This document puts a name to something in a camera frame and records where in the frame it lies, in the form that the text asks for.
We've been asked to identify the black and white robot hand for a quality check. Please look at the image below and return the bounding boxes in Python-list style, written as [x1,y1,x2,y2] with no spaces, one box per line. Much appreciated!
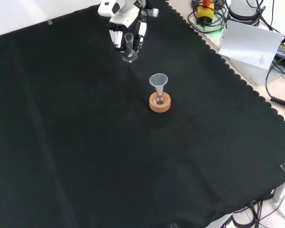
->
[98,0,148,54]

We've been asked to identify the clear glass graduated cylinder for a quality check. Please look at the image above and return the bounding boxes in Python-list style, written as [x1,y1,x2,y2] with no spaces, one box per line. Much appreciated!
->
[121,32,138,63]

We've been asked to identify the clear round-bottom flask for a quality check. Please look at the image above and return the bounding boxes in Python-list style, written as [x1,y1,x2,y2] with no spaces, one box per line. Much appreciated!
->
[153,88,166,105]

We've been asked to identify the clear plastic funnel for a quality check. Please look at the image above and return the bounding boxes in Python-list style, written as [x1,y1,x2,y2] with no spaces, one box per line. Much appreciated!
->
[149,73,169,95]

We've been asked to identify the yellow stop button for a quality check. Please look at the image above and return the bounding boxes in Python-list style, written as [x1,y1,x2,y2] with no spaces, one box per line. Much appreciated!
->
[196,0,215,25]

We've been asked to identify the pale board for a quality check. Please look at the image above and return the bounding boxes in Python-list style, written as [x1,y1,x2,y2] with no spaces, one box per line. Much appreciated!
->
[218,19,285,70]

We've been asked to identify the black bench cloth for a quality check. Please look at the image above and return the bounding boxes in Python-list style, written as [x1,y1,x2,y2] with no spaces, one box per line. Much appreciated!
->
[0,0,285,228]

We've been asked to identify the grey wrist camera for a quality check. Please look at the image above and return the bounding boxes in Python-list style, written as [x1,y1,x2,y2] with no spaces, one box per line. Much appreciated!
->
[144,8,160,18]

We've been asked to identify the black cable loops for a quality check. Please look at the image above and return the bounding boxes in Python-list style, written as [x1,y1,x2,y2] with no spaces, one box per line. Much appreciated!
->
[187,0,229,33]

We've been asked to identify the cork ring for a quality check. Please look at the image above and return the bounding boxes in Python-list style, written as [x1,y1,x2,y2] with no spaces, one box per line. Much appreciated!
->
[149,92,172,114]

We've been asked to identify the black cable with ribbed plug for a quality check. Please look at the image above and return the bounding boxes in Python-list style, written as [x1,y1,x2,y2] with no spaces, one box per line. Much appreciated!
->
[266,58,285,110]

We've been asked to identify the black floor cables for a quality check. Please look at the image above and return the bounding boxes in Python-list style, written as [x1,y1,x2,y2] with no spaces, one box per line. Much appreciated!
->
[218,199,285,228]

